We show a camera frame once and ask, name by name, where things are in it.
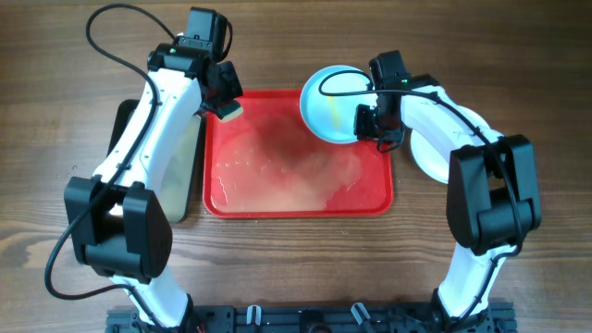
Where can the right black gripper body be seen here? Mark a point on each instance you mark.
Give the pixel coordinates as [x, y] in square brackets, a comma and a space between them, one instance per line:
[374, 125]

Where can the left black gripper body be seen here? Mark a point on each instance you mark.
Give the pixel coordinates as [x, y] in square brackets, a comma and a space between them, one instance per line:
[229, 88]

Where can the green yellow sponge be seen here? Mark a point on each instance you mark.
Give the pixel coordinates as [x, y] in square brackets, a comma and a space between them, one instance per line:
[229, 111]

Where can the black metal sponge tray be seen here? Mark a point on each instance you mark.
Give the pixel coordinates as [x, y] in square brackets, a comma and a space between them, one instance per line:
[178, 179]

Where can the red plastic tray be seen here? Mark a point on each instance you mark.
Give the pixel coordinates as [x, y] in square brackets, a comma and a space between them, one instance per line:
[265, 163]

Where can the white plate bottom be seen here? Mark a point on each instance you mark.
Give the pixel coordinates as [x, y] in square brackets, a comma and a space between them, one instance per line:
[428, 158]

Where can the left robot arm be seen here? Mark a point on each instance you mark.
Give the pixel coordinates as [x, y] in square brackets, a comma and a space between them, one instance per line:
[116, 221]

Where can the light blue plate top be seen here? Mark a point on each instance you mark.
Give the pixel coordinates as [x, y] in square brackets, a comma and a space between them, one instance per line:
[332, 118]

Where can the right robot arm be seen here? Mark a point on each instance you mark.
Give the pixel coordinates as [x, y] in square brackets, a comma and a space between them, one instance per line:
[492, 196]

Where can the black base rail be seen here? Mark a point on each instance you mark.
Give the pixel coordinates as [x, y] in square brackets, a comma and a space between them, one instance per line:
[401, 317]

